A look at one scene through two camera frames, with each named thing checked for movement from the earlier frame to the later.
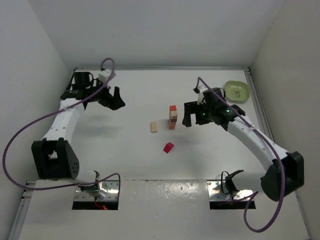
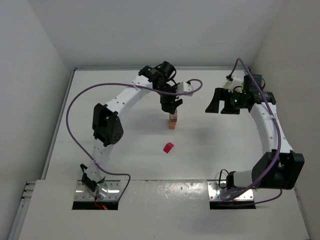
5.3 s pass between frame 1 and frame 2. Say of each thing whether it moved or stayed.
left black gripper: moved
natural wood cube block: stayed
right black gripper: moved
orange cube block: stayed
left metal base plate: stayed
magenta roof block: stayed
